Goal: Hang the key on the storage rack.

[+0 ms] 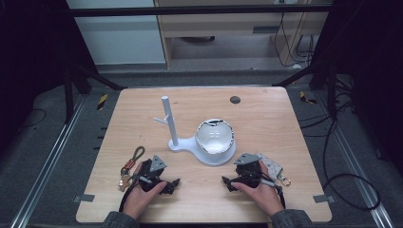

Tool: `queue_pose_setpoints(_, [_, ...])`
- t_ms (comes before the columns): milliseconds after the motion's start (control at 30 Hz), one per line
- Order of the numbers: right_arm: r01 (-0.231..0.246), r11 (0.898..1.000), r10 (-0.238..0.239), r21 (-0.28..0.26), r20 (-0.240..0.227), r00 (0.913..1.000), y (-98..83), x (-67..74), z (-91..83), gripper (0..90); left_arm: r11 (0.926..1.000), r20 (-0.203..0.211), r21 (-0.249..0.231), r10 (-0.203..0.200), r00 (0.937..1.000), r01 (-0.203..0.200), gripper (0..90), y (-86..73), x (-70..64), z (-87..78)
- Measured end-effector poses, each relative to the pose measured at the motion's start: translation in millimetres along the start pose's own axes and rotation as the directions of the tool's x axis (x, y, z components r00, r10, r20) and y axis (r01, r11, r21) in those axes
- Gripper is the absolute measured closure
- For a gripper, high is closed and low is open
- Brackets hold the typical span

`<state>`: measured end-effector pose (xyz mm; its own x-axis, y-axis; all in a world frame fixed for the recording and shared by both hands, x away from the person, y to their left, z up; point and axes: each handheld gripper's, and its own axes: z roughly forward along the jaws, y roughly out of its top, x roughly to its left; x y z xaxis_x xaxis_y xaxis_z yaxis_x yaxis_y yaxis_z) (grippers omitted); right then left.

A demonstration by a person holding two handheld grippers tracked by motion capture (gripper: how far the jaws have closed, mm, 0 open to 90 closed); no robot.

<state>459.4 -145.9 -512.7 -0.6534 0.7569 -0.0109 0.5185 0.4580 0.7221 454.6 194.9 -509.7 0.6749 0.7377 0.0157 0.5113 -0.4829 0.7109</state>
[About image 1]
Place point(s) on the white stand with branch post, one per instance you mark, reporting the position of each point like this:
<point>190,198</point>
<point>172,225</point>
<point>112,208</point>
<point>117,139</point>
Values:
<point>171,123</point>

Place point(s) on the person's right hand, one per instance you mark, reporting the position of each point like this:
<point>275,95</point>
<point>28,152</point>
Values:
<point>264,194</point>

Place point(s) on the metal floor rail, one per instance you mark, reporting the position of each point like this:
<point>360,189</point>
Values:
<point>358,167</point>
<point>44,167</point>

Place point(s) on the yellow black striped tape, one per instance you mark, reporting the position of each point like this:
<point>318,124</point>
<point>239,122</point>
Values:
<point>102,101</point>
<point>306,98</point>

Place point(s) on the dark round table grommet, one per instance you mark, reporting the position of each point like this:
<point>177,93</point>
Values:
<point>235,100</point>

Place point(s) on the black horizontal frame bar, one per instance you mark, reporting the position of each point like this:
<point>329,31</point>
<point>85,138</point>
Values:
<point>190,10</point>

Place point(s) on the black metal stand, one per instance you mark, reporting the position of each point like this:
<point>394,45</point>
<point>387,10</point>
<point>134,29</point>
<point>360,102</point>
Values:
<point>79,79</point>
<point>323,79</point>

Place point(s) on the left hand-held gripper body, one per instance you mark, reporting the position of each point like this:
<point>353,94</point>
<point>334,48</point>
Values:
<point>152,177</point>

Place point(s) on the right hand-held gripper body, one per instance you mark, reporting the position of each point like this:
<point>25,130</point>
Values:
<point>248,172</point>

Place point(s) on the white cabinet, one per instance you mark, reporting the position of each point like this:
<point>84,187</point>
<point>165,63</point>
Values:
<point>120,41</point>

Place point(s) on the person's left hand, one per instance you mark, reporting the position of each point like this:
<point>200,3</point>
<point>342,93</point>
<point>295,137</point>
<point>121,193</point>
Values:
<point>138,201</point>

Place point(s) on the wooden desk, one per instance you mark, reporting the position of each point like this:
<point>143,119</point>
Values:
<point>221,23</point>

